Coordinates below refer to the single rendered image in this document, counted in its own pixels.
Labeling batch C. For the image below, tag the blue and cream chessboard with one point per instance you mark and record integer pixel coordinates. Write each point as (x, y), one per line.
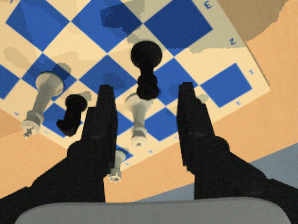
(88, 43)

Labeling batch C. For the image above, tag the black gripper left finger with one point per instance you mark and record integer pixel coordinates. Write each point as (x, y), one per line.
(78, 176)

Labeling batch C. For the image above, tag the white chess rook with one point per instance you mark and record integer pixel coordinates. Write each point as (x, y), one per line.
(116, 172)

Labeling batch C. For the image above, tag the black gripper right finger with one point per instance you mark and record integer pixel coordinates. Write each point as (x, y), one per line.
(208, 157)

